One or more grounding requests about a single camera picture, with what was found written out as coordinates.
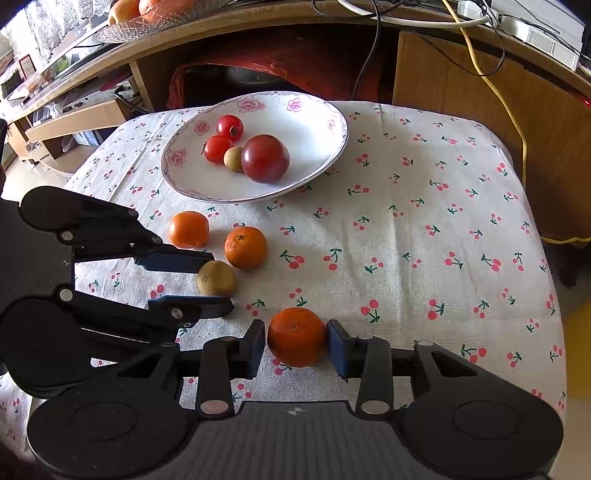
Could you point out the yellow apple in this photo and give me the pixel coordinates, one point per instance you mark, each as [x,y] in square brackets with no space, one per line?
[123,10]

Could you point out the white lace cloth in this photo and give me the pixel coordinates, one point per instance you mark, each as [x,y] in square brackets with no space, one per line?
[51,27]

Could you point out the large dark red tomato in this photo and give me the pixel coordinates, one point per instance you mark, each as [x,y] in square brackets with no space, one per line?
[265,158]

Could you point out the cherry print tablecloth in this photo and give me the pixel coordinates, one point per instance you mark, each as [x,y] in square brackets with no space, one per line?
[392,240]

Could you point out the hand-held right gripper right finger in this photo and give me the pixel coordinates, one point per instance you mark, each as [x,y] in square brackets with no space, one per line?
[338,350]

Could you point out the stack of white boards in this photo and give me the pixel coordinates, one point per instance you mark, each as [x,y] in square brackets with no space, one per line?
[545,11]

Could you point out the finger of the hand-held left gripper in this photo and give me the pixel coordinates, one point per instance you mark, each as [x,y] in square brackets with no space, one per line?
[203,308]
[175,260]

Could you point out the large orange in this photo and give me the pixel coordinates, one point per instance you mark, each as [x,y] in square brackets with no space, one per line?
[166,5]

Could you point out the black metal rack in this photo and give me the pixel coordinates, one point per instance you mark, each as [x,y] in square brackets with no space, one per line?
[570,272]

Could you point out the brown kiwi fruit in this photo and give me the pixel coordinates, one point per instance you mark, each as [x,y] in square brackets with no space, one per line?
[234,159]
[216,278]

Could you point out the white flat device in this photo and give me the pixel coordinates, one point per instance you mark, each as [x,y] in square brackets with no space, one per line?
[92,99]

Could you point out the glass fruit dish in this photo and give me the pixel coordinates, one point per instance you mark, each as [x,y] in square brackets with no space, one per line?
[138,31]

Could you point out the black television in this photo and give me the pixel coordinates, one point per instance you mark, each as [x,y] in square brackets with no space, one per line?
[69,62]

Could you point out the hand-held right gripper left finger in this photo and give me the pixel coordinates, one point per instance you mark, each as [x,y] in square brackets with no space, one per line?
[257,350]

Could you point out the wooden cabinet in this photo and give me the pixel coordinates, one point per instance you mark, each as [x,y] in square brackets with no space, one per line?
[461,74]

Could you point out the small red tomato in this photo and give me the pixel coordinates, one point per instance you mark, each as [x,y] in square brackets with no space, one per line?
[229,127]
[217,148]

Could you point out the white power strip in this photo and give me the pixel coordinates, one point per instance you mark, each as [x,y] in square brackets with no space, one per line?
[473,8]

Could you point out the white electronic box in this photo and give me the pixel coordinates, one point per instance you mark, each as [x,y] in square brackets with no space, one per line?
[545,44]

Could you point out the small mandarin orange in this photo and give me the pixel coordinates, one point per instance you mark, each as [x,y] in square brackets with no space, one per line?
[188,229]
[245,247]
[297,337]

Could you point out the white floral bowl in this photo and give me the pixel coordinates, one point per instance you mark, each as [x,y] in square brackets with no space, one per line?
[304,138]

